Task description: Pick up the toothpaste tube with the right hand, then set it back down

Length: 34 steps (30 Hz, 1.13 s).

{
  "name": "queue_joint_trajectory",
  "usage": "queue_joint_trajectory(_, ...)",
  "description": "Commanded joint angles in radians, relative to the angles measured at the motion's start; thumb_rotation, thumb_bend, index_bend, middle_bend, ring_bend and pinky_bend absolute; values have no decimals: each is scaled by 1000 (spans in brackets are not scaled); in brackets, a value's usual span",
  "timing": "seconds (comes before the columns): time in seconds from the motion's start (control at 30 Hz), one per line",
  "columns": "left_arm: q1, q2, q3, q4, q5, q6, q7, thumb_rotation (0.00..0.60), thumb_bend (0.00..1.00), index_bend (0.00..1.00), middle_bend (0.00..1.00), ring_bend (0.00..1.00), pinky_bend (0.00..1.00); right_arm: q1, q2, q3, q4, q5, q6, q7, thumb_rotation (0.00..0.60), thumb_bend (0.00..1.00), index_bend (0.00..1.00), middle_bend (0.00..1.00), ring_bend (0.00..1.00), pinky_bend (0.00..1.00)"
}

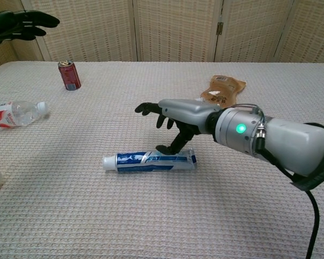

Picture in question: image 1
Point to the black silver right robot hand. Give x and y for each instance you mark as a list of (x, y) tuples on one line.
[(186, 110)]

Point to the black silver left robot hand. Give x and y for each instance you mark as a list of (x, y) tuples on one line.
[(16, 24)]

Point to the blue white toothpaste tube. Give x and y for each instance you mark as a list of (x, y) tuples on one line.
[(140, 162)]

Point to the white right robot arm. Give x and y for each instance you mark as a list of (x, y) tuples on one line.
[(286, 145)]

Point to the brown spout pouch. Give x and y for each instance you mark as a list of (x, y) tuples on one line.
[(224, 91)]

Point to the red soda can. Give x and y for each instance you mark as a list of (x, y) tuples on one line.
[(69, 75)]

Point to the woven folding screen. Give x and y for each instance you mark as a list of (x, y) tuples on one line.
[(97, 32)]

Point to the brass screen hinge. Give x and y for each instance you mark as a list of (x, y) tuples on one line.
[(219, 28)]

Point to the clear plastic water bottle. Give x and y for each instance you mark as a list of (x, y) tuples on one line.
[(16, 114)]

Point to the beige woven tablecloth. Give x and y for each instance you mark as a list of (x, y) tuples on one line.
[(124, 215)]

